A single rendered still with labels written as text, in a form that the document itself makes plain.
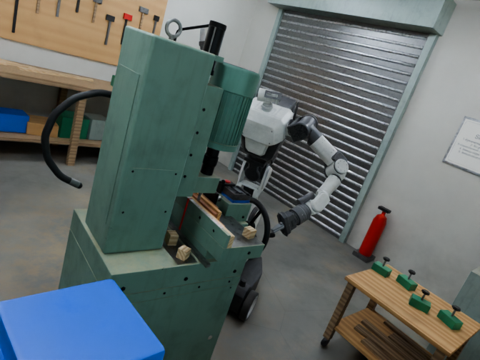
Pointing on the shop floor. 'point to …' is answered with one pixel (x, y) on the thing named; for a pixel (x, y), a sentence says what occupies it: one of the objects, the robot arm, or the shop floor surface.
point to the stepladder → (76, 326)
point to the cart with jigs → (369, 341)
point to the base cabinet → (168, 308)
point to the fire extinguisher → (365, 252)
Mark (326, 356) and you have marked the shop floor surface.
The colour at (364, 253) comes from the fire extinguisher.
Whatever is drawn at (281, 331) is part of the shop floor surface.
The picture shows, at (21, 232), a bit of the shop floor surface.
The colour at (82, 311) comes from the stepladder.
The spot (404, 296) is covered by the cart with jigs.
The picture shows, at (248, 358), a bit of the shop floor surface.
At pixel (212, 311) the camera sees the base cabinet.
